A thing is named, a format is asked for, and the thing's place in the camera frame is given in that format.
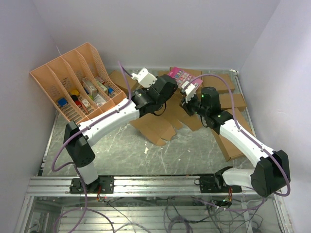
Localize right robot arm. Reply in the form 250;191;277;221
181;85;291;198

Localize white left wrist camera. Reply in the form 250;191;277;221
131;67;157;88

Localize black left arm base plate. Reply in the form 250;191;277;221
69;176;115;194

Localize yellow toy block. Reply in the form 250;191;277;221
70;89;80;96

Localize cardboard box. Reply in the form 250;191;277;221
130;94;203;146

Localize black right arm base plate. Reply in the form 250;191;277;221
198;174;242;194

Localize pink children's book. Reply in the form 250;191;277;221
167;67;204;92

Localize blue toy block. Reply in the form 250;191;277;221
57;98;68;107

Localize aluminium mounting rail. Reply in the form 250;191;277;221
26;176;255;197

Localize small brown box by organizer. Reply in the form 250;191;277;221
109;70;139;95

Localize brown box back right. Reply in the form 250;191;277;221
202;73;235;94

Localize small printed carton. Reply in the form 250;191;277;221
82;77;98;98

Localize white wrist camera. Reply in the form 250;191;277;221
131;67;157;88
181;81;196;103

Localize large brown box under book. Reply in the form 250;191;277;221
158;67;203;84

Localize big brown box front right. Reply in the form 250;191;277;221
211;108;254;162

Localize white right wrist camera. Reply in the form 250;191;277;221
181;81;196;103

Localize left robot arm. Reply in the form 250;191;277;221
64;75;177;193

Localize small brown box right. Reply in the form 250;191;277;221
219;94;247;112

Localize peach plastic file organizer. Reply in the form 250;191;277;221
30;42;126;123

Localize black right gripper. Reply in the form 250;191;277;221
180;92;209;117

